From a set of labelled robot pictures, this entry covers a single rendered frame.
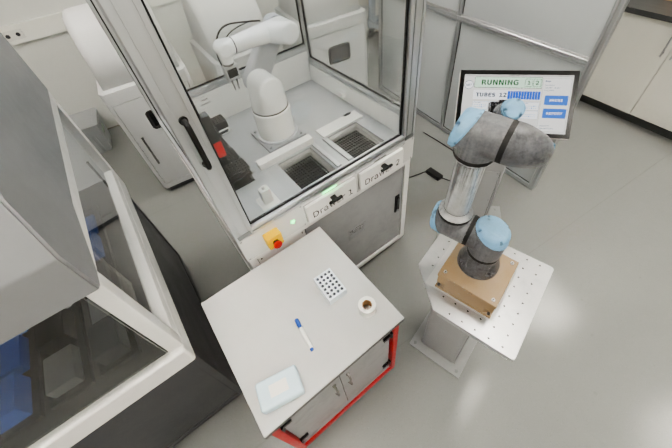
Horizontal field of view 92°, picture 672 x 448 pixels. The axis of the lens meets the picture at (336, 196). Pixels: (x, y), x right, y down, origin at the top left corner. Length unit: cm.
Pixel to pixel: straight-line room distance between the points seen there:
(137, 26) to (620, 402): 251
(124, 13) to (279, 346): 113
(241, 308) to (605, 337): 199
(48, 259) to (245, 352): 77
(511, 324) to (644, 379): 115
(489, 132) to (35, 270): 105
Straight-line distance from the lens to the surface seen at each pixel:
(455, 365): 213
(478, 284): 136
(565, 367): 233
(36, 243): 89
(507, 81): 185
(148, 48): 97
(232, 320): 147
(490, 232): 121
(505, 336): 142
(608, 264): 278
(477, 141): 92
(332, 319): 137
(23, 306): 98
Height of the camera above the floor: 203
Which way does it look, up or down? 47 degrees down
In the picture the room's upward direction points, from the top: 9 degrees counter-clockwise
